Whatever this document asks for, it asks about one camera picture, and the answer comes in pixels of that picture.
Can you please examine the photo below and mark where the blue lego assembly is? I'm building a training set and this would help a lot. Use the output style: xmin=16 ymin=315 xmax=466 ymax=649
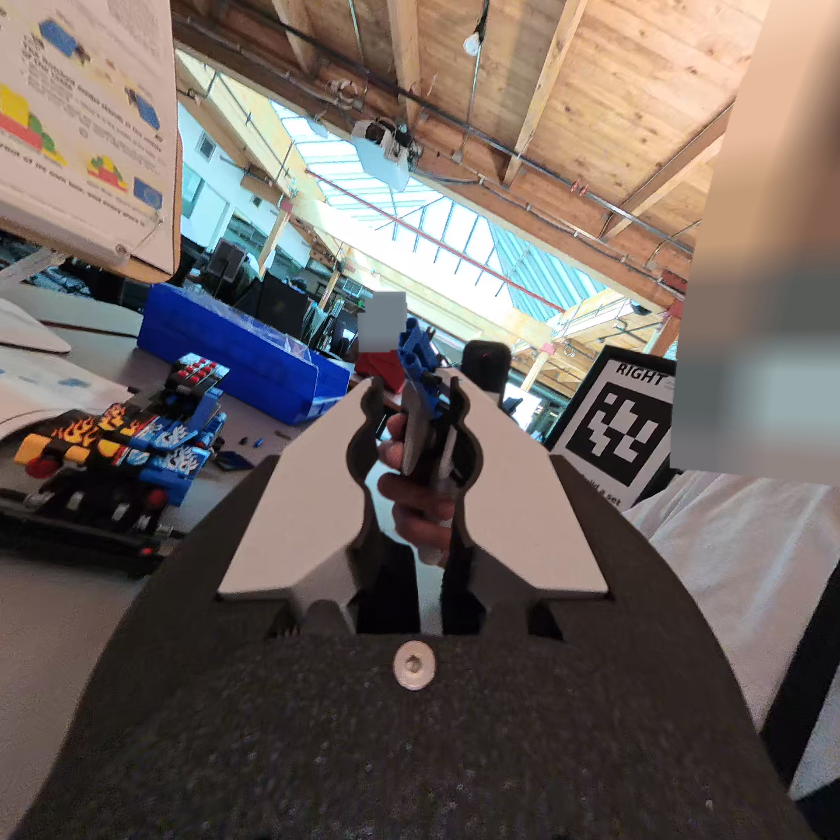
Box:
xmin=397 ymin=318 xmax=454 ymax=421

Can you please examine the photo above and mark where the white monitor stand base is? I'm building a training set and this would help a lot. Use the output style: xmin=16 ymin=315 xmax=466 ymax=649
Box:
xmin=0 ymin=298 xmax=72 ymax=355

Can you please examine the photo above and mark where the clear plastic bag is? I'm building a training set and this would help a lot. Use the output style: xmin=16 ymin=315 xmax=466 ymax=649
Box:
xmin=184 ymin=289 xmax=317 ymax=363

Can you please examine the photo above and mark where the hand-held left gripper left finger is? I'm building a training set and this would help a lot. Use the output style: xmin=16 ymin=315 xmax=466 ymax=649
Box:
xmin=217 ymin=377 xmax=388 ymax=636

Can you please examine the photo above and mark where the lego instruction board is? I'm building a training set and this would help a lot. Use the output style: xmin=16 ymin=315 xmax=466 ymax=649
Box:
xmin=0 ymin=0 xmax=183 ymax=283

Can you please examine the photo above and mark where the framed marker sign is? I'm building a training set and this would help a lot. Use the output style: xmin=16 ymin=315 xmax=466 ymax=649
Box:
xmin=545 ymin=344 xmax=678 ymax=511

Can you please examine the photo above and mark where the person's right hand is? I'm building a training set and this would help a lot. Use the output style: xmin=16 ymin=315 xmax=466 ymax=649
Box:
xmin=377 ymin=415 xmax=460 ymax=567

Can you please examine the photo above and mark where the blue plastic bin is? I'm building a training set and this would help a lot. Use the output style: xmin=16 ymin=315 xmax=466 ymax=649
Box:
xmin=136 ymin=282 xmax=352 ymax=426

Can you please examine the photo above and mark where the black office monitor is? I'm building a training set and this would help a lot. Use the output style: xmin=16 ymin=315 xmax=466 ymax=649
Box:
xmin=256 ymin=272 xmax=311 ymax=324

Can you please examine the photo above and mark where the flame decorated lego truck model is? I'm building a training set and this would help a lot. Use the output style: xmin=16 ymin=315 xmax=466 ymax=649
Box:
xmin=0 ymin=353 xmax=231 ymax=580

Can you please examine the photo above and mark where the white ceiling device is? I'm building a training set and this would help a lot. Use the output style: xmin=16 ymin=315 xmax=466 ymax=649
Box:
xmin=351 ymin=118 xmax=416 ymax=193

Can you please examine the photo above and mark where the black shoulder strap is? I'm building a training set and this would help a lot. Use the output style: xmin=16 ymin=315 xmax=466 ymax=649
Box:
xmin=760 ymin=630 xmax=840 ymax=788

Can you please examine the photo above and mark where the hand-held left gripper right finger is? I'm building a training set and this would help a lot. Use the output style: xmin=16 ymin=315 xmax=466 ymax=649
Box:
xmin=441 ymin=367 xmax=611 ymax=636

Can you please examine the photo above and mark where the person's white shirt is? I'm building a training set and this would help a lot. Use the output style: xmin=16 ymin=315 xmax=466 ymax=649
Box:
xmin=623 ymin=469 xmax=840 ymax=802

